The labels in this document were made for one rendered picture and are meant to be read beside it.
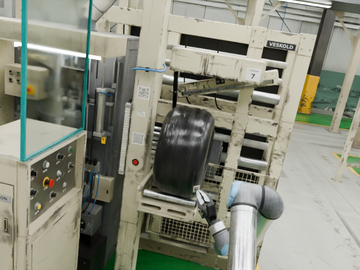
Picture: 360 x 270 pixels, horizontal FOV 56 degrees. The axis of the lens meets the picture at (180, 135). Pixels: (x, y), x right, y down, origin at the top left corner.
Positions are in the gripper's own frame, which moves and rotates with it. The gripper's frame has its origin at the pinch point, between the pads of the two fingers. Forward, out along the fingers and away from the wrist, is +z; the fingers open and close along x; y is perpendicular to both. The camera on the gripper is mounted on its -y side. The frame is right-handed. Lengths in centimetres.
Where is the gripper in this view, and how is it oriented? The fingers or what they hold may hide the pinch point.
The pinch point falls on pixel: (199, 191)
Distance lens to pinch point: 195.7
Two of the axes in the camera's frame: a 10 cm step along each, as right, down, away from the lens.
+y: -1.6, 4.9, 8.6
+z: -4.5, -8.1, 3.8
